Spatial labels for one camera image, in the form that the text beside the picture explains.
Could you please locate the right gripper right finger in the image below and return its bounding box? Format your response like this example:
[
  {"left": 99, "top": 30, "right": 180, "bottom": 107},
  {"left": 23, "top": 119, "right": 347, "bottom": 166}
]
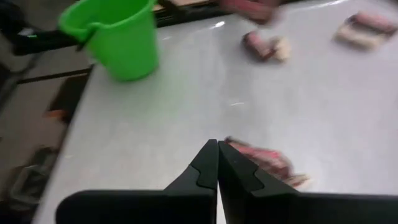
[{"left": 218, "top": 140, "right": 398, "bottom": 224}]

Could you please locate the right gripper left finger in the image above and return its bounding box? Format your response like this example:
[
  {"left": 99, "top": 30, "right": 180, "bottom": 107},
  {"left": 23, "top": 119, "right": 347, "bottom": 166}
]
[{"left": 55, "top": 139, "right": 219, "bottom": 224}]

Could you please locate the green plastic bucket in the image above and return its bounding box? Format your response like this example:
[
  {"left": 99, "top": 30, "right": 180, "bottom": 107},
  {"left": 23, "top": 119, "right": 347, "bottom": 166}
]
[{"left": 58, "top": 0, "right": 160, "bottom": 83}]

